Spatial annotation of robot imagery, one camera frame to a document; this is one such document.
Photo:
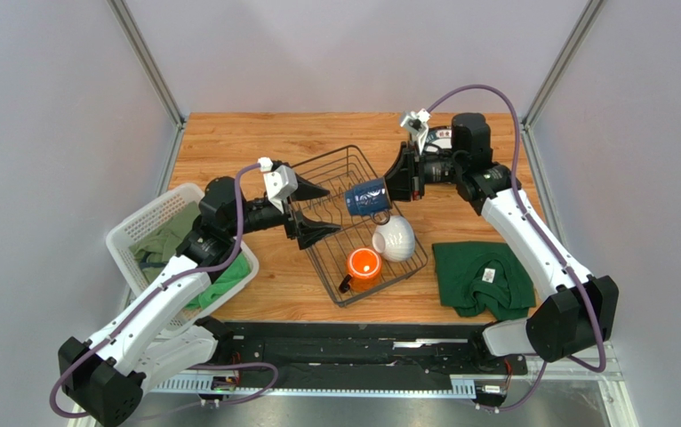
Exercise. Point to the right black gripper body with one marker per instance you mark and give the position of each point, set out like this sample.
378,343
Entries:
411,174

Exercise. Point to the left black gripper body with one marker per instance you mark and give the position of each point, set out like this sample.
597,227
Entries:
291,229

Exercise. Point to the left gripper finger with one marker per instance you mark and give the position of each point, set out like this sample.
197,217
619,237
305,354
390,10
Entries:
309,232
307,190

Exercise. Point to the dark blue mug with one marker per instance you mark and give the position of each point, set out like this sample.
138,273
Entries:
369,198

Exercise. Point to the orange mug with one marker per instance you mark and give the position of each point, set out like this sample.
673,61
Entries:
364,267

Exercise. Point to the white green-rimmed round plate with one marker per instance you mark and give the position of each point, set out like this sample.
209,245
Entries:
438,139

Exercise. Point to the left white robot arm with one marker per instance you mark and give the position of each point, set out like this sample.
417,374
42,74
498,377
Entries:
106,375

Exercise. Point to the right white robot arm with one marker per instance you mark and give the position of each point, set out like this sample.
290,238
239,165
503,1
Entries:
577,309

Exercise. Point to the white ribbed bowl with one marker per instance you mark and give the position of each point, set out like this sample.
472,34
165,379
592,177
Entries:
394,241

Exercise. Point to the bright green towel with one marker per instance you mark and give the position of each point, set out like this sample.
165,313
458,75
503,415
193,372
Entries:
234,274

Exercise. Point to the dark green folded cloth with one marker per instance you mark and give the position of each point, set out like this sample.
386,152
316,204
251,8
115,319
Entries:
474,277

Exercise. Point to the white plastic basket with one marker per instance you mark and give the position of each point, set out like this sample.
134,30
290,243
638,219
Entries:
149,219

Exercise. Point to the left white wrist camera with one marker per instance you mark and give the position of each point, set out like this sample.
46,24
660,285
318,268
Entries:
280,182

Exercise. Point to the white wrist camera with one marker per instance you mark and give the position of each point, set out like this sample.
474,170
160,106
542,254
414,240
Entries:
280,182
416,123

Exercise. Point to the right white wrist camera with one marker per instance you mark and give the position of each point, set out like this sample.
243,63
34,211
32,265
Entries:
416,123

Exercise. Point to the black wire dish rack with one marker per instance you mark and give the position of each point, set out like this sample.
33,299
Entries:
339,170

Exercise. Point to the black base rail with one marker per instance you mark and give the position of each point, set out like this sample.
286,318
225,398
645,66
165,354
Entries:
354,357

